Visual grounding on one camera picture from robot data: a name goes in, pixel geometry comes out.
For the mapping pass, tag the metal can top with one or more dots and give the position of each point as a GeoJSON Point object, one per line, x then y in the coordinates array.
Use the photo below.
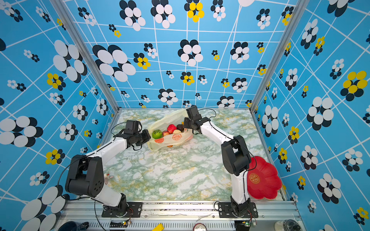
{"type": "Point", "coordinates": [199, 227]}

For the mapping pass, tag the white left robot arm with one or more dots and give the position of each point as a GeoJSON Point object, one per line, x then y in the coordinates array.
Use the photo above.
{"type": "Point", "coordinates": [86, 173]}

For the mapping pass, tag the dark purple fruit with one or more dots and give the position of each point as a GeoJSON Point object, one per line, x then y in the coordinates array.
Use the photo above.
{"type": "Point", "coordinates": [180, 127]}

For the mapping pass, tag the aluminium corner post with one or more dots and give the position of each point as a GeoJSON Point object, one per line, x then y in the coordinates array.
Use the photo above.
{"type": "Point", "coordinates": [286, 36]}
{"type": "Point", "coordinates": [66, 18]}

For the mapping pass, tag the red fruit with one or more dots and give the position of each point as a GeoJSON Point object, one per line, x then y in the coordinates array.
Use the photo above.
{"type": "Point", "coordinates": [171, 128]}

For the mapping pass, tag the translucent printed plastic bag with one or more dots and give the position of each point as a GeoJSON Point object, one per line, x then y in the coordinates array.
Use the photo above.
{"type": "Point", "coordinates": [169, 140]}

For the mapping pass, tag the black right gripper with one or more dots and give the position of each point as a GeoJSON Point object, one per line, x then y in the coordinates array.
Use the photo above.
{"type": "Point", "coordinates": [186, 120]}

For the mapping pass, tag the red flower-shaped plate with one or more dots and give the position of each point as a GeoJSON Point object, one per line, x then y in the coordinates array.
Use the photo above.
{"type": "Point", "coordinates": [263, 180]}

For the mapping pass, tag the pink toy bottle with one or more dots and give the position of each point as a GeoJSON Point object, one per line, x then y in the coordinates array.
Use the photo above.
{"type": "Point", "coordinates": [107, 178]}

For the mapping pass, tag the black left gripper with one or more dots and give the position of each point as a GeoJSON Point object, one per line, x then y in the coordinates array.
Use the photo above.
{"type": "Point", "coordinates": [147, 136]}

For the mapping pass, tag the yellow tag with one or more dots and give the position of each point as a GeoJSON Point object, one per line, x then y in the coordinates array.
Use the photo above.
{"type": "Point", "coordinates": [159, 227]}

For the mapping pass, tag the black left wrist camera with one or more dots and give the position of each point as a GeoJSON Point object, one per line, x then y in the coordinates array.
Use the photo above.
{"type": "Point", "coordinates": [132, 127]}

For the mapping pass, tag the green apple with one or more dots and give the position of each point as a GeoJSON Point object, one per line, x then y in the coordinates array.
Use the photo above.
{"type": "Point", "coordinates": [157, 134]}

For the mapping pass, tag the beige round fruit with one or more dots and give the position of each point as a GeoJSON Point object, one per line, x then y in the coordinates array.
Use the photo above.
{"type": "Point", "coordinates": [177, 131]}

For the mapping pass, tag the aluminium corner post right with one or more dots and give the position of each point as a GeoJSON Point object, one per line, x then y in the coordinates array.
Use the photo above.
{"type": "Point", "coordinates": [286, 36]}

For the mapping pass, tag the aluminium corner post left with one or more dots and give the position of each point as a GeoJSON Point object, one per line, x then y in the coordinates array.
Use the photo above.
{"type": "Point", "coordinates": [66, 18]}

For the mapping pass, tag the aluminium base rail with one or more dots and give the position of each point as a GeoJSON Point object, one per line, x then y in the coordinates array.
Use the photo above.
{"type": "Point", "coordinates": [182, 216]}

